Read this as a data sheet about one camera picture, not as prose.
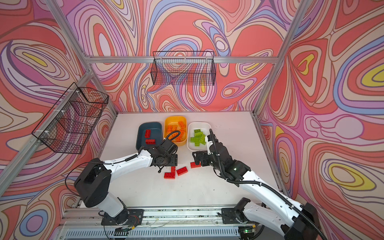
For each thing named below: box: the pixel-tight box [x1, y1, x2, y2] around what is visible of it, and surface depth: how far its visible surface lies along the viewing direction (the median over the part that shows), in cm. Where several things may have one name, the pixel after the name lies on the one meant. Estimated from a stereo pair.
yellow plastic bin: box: [163, 116, 188, 147], surface depth 112 cm
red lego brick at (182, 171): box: [176, 166, 188, 176], surface depth 90 cm
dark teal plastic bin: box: [136, 122, 163, 151], surface depth 106 cm
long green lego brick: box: [190, 137, 201, 143], surface depth 103 cm
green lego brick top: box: [194, 132, 205, 139], surface depth 106 cm
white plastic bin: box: [187, 122, 199, 152], surface depth 104 cm
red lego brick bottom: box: [164, 172, 176, 180], surface depth 88 cm
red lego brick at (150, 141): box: [145, 139, 156, 145], surface depth 103 cm
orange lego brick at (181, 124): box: [178, 120, 186, 130], surface depth 113 cm
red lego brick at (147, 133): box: [145, 129, 152, 139], surface depth 107 cm
